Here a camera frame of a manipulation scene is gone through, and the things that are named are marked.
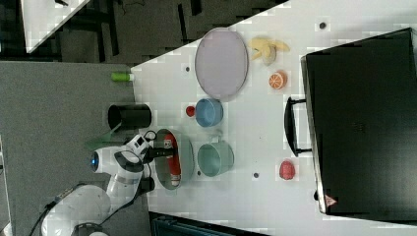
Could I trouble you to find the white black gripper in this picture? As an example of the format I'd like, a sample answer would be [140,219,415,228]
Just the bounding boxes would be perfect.
[126,134,175,163]

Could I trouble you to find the red plush ketchup bottle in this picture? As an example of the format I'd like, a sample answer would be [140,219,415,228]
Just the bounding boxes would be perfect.
[163,133,181,186]

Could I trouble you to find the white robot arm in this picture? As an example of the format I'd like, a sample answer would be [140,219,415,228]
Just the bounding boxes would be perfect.
[40,134,177,236]

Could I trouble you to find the black cylinder container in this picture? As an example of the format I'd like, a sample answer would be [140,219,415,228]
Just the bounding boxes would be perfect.
[141,177,155,195]

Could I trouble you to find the black cylinder cup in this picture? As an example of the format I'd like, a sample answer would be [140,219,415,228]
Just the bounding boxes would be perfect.
[107,104,151,130]

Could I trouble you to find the green plastic spatula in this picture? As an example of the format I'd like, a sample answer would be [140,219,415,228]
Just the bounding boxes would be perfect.
[85,124,127,150]

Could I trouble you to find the small red round toy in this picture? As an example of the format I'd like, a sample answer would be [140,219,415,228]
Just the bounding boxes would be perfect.
[186,106,195,117]

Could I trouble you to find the green mug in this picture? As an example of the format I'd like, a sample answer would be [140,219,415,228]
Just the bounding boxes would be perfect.
[198,136,234,177]

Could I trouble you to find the blue bowl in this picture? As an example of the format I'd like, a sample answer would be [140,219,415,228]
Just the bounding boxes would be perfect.
[196,98,223,128]

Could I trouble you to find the green marker bottle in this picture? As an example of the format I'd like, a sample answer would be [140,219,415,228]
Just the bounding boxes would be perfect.
[111,72,135,82]

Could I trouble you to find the lavender round plate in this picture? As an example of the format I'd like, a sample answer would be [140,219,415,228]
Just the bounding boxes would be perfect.
[195,28,249,100]

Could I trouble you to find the red plush strawberry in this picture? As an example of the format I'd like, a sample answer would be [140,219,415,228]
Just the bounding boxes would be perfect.
[279,160,295,180]

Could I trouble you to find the plush orange slice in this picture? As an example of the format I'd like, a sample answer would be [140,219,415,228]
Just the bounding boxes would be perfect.
[268,70,288,89]

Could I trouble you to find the plush peeled banana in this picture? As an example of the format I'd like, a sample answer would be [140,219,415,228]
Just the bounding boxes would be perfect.
[249,37,290,66]

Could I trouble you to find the white side table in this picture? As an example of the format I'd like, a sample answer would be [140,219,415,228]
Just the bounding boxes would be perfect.
[20,0,91,53]

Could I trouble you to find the black toaster oven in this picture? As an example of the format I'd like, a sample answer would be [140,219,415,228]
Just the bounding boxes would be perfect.
[300,28,417,225]

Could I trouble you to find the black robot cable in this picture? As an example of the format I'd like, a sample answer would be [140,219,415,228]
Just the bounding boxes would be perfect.
[28,130,158,236]

